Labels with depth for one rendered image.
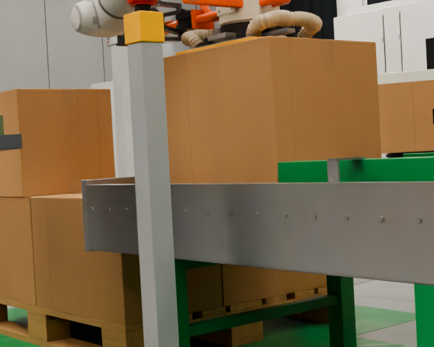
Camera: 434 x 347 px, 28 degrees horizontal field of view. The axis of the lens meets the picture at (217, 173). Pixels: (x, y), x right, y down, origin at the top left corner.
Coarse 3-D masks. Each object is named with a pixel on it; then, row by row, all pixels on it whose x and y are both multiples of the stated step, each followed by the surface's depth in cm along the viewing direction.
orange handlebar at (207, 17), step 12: (192, 0) 224; (204, 0) 230; (216, 0) 233; (228, 0) 236; (240, 0) 239; (264, 0) 238; (276, 0) 234; (288, 0) 235; (216, 12) 254; (168, 24) 272
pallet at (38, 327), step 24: (0, 312) 356; (48, 312) 308; (216, 312) 292; (240, 312) 299; (312, 312) 332; (24, 336) 324; (48, 336) 311; (120, 336) 272; (192, 336) 314; (216, 336) 303; (240, 336) 299
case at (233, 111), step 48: (240, 48) 220; (288, 48) 216; (336, 48) 227; (192, 96) 237; (240, 96) 222; (288, 96) 216; (336, 96) 227; (192, 144) 238; (240, 144) 223; (288, 144) 215; (336, 144) 226
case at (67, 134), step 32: (0, 96) 328; (32, 96) 320; (64, 96) 328; (96, 96) 337; (32, 128) 320; (64, 128) 328; (96, 128) 337; (0, 160) 331; (32, 160) 320; (64, 160) 328; (96, 160) 337; (0, 192) 333; (32, 192) 320; (64, 192) 328
